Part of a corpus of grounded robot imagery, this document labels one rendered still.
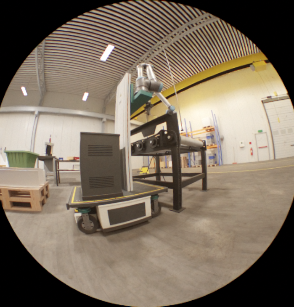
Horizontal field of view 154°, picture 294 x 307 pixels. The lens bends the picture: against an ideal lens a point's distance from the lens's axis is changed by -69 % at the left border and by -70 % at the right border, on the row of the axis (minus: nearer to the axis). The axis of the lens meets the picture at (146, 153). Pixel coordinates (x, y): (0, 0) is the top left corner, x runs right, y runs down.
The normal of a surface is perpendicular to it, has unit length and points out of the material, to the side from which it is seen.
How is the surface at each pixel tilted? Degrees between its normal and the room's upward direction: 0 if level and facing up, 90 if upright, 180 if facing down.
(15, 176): 90
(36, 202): 90
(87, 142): 90
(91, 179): 90
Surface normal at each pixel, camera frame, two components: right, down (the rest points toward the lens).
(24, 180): 0.66, -0.11
